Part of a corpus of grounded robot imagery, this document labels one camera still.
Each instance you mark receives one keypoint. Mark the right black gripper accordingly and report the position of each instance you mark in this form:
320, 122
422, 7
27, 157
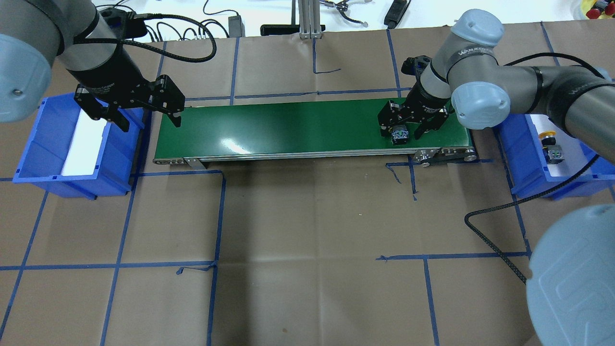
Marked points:
424, 102

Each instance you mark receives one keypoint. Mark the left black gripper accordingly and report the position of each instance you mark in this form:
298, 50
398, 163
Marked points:
111, 70

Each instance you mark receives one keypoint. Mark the red mushroom push button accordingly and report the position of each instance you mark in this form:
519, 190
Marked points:
399, 135

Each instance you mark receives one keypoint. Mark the yellow mushroom push button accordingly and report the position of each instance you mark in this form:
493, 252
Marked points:
551, 150

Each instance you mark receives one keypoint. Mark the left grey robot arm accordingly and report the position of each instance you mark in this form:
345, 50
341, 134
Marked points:
36, 33

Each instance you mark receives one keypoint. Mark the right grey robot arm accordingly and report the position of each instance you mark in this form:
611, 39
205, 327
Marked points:
570, 294

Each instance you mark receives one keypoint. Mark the yellow tray of buttons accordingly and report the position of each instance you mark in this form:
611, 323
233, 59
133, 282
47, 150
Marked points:
596, 9

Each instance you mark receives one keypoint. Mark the white foam pad left bin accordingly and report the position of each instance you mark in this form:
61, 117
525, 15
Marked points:
84, 146

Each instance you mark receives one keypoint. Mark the white foam pad bin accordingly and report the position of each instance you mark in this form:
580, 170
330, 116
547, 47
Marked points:
571, 157
84, 146

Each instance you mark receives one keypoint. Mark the left blue plastic bin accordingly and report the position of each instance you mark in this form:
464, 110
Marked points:
47, 147

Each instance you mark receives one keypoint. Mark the blue plastic bin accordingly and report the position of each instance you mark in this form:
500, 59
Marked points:
531, 173
47, 147

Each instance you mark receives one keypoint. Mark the green conveyor belt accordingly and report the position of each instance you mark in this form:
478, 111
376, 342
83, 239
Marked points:
306, 129

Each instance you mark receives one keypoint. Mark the right blue plastic bin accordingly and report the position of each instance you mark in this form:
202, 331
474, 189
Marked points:
531, 173

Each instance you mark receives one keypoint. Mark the black power adapter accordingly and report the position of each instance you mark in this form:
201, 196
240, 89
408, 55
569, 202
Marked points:
236, 26

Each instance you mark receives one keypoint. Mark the white foam pad right bin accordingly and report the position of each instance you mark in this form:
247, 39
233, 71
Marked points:
571, 157

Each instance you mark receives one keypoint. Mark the aluminium frame post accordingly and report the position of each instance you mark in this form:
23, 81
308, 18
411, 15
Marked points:
309, 19

